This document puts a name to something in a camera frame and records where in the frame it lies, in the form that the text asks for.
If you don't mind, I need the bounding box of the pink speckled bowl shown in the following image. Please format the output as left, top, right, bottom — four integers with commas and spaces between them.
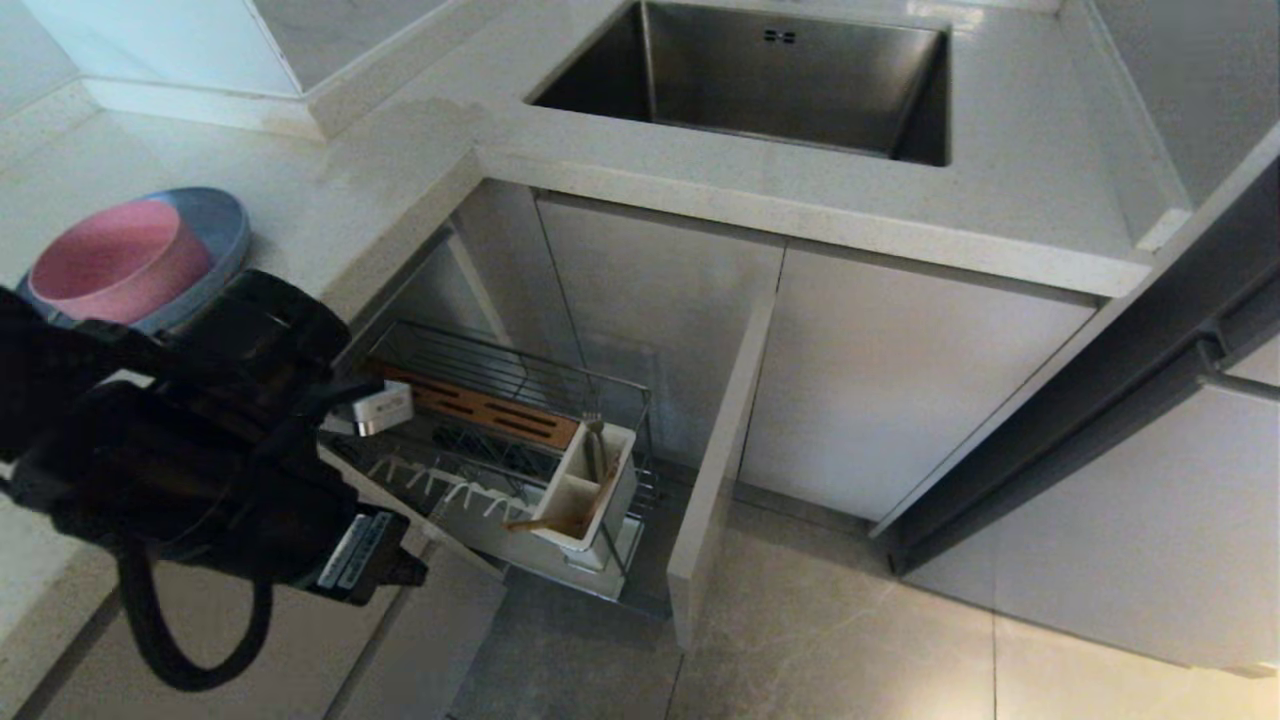
28, 198, 214, 327

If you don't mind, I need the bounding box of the blue round plate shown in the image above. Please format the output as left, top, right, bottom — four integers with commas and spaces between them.
14, 187, 252, 337

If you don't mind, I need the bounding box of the metal fork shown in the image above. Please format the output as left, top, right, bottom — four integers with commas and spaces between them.
582, 412, 609, 483

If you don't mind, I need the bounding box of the beige pull-out cabinet front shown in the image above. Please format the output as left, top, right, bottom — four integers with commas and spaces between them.
665, 290, 777, 651

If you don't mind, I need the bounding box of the large beige drawer front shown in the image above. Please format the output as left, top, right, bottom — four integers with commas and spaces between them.
38, 540, 433, 720

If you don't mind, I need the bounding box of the small beige drawer front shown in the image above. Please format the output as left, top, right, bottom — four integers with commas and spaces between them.
328, 543, 508, 720

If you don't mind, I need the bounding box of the brown slotted wooden board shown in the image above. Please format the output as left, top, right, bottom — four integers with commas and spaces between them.
365, 358, 580, 453

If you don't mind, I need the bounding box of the white drip tray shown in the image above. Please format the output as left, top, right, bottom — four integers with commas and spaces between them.
428, 480, 643, 603

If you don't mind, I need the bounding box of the chopsticks bundle in holder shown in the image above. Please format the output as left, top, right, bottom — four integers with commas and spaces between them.
580, 470, 613, 546

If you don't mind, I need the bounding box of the white two-compartment cutlery holder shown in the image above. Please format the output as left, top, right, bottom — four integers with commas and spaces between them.
525, 420, 637, 573

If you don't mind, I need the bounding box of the narrow beige cabinet door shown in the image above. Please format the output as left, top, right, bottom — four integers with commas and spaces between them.
537, 195, 786, 471

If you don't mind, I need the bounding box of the wide beige cabinet door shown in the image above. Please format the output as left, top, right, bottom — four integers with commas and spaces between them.
738, 245, 1098, 523

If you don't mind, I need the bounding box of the stainless steel sink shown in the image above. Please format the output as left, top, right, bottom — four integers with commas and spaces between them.
527, 0, 949, 169

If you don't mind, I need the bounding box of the white appliance front panel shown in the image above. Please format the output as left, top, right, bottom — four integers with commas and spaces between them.
903, 335, 1280, 681

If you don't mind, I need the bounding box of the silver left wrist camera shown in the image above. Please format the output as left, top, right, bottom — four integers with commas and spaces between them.
350, 380, 415, 438

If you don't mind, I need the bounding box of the chrome wire pull-out rack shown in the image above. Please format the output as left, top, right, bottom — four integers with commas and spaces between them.
320, 318, 661, 611

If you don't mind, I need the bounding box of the dark grey door frame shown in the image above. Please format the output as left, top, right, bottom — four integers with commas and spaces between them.
868, 150, 1280, 578

